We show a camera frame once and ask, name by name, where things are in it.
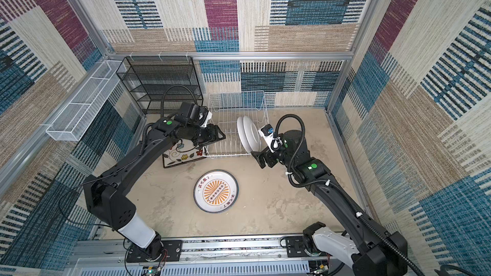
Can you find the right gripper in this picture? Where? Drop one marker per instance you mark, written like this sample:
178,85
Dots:
266,155

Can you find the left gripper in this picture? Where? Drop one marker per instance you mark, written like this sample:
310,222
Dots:
215,132

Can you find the white round plate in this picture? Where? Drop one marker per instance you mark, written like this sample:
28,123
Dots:
216,191
242,134
252,135

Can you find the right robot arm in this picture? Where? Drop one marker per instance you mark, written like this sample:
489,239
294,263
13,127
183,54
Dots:
368,248

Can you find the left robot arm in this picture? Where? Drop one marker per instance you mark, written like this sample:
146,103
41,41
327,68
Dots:
106,195

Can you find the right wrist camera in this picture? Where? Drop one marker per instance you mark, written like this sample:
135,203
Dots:
271,138

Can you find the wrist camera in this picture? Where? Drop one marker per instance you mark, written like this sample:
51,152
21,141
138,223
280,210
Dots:
197,115
271,138

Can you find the white wire dish rack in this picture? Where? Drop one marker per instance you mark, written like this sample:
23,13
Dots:
225,109

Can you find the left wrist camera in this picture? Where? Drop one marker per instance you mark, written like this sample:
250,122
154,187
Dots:
197,115

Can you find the black wire shelf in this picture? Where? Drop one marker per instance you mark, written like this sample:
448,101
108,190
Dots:
160,83

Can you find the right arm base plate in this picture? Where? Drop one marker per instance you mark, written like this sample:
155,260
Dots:
295,248

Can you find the aluminium mounting rail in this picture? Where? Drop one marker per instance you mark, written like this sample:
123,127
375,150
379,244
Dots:
211,255

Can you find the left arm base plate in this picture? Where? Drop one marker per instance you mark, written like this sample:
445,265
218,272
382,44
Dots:
164,251

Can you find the white mesh wall basket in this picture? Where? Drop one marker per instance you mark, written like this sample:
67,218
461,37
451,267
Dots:
76,117

